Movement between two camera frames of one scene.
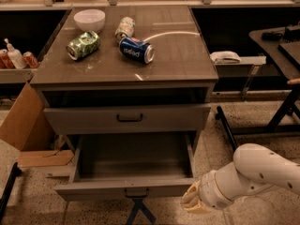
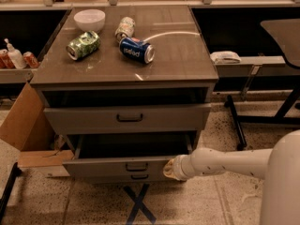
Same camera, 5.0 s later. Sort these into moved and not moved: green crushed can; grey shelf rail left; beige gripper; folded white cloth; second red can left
Moved: beige gripper
Not moved: grey shelf rail left; second red can left; folded white cloth; green crushed can
